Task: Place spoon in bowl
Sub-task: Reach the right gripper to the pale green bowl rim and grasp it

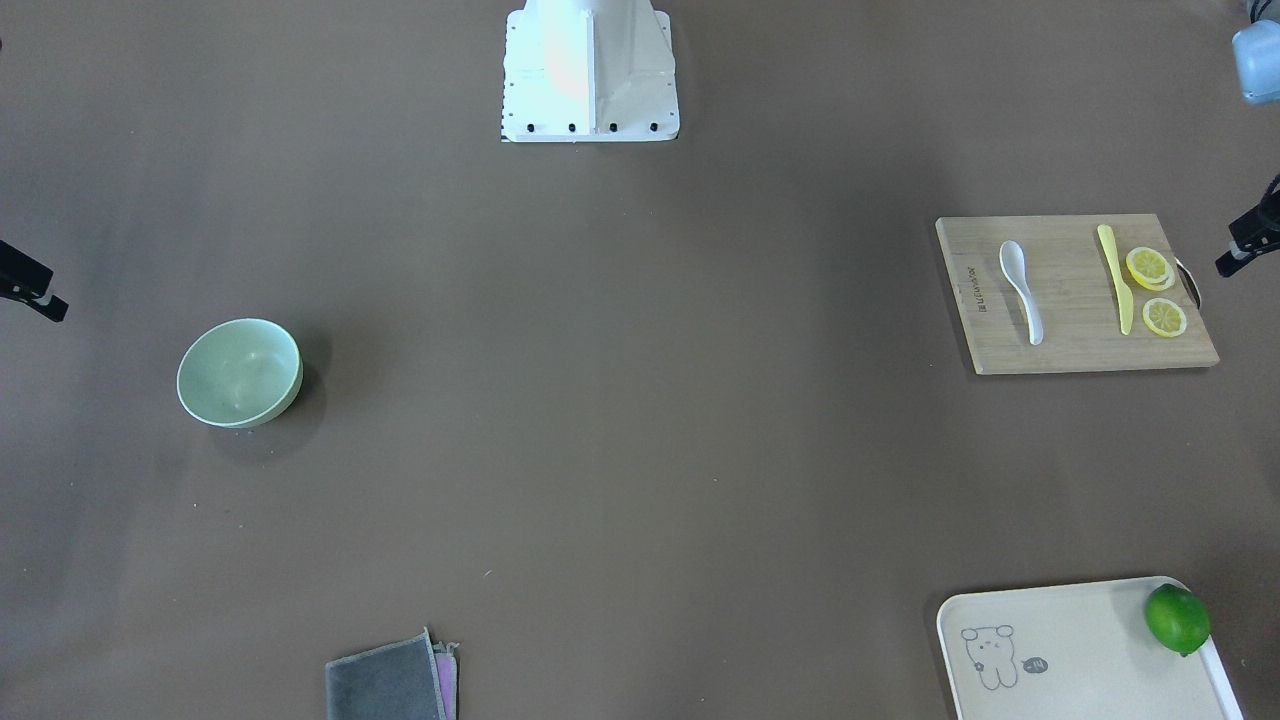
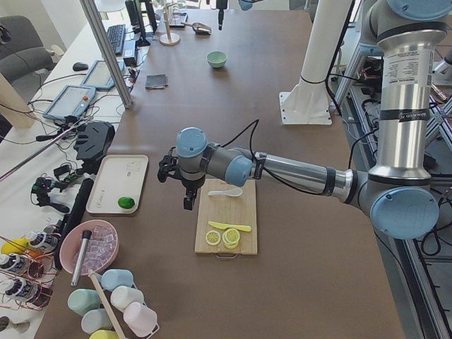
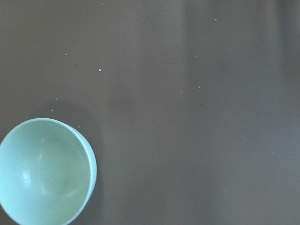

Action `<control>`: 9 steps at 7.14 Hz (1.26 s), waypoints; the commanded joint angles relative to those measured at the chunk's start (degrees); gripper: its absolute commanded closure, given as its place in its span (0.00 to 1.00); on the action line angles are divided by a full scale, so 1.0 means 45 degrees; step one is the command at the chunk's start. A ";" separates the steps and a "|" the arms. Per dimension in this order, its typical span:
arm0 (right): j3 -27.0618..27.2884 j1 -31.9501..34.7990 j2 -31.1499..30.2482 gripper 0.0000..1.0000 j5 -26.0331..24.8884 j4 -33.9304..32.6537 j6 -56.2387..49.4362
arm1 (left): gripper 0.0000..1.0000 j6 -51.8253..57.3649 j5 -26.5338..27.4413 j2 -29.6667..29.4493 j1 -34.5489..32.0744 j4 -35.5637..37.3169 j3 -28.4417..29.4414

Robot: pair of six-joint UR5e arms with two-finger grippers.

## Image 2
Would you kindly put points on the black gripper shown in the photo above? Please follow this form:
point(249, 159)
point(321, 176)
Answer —
point(221, 6)
point(189, 186)

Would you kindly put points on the white ceramic spoon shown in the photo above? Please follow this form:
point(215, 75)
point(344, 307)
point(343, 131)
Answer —
point(235, 192)

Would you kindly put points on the green ceramic bowl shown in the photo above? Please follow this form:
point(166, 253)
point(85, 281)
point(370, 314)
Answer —
point(216, 59)

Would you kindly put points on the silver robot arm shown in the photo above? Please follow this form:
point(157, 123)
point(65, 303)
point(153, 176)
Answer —
point(245, 5)
point(394, 193)

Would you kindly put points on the pink bowl of ice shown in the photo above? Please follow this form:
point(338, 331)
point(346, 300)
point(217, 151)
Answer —
point(103, 247)

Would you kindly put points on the metal scoop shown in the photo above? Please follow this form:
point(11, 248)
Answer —
point(198, 28)

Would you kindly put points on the bamboo cutting board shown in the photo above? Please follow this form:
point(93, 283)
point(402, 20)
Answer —
point(239, 210)

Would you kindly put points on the lemon slice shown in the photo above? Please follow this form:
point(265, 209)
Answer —
point(231, 238)
point(213, 237)

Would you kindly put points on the wooden mug tree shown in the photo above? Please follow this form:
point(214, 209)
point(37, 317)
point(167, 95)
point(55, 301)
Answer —
point(173, 14)

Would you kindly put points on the yellow plastic knife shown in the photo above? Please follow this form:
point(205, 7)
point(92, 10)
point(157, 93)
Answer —
point(224, 226)

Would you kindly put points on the green lime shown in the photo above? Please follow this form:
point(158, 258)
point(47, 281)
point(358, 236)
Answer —
point(126, 202)

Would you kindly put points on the cream rabbit tray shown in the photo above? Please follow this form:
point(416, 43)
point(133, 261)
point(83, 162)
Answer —
point(118, 175)

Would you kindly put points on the black monitor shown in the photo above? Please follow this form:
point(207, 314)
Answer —
point(136, 18)

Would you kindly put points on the grey folded cloth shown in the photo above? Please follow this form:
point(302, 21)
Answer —
point(158, 81)

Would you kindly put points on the black keyboard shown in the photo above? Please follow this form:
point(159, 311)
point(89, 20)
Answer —
point(116, 37)

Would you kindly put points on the steel muddler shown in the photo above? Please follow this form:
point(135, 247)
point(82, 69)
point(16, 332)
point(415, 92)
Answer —
point(86, 235)

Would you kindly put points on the blue cup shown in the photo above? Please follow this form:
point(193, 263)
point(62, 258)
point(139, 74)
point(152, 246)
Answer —
point(113, 278)

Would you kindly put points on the white cup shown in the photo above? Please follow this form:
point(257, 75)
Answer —
point(122, 296)

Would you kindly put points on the pink cup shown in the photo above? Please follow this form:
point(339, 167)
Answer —
point(141, 319)

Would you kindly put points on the blue teach pendant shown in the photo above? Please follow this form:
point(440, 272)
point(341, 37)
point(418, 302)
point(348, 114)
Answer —
point(99, 77)
point(73, 101)

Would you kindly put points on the green cup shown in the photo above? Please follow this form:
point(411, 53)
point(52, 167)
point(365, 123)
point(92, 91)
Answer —
point(81, 301)

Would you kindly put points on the black computer mouse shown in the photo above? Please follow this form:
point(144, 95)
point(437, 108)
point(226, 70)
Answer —
point(80, 66)

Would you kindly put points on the yellow lemon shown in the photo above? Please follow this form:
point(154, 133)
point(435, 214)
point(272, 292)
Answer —
point(15, 246)

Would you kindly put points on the white pedestal column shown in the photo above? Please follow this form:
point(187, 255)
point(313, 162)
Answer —
point(307, 103)

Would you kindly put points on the aluminium frame post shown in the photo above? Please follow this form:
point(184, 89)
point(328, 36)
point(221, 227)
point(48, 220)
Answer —
point(94, 19)

